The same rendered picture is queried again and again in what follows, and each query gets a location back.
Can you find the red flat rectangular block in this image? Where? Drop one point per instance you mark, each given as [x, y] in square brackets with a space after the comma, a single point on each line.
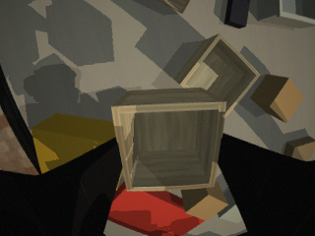
[151, 213]

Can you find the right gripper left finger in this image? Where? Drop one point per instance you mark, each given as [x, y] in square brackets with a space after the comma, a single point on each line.
[73, 199]

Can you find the yellow rectangular block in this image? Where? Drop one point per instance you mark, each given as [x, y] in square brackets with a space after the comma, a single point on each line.
[61, 138]

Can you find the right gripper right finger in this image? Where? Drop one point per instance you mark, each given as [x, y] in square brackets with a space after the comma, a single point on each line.
[275, 193]

